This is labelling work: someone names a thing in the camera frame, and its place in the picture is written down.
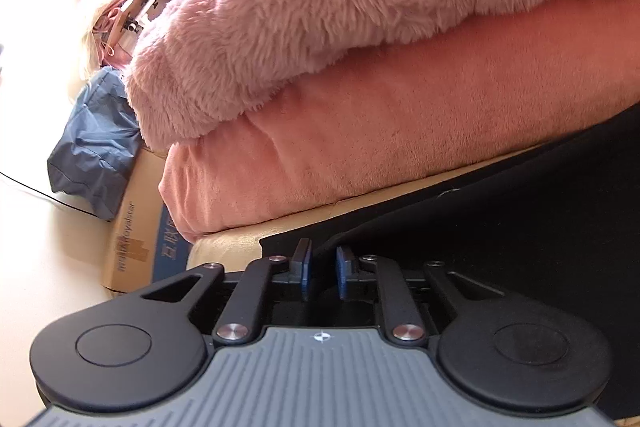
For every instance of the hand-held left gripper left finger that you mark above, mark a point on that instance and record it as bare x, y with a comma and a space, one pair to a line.
303, 269

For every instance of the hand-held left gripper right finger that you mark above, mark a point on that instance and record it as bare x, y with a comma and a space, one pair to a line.
344, 272

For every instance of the black pants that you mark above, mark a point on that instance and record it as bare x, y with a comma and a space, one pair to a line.
500, 217

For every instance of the pink bed sheet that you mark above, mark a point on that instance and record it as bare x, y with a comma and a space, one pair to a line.
400, 132

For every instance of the printed cardboard box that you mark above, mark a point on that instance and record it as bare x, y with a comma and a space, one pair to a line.
131, 232

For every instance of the blue plastic bag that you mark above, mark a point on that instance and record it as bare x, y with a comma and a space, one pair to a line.
90, 147

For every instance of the pink fluffy blanket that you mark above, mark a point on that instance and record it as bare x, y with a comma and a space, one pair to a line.
300, 7

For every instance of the cream leather bed frame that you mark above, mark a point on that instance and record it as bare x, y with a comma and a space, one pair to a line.
225, 248

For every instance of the wooden frame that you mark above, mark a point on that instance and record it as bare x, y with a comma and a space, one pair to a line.
131, 14

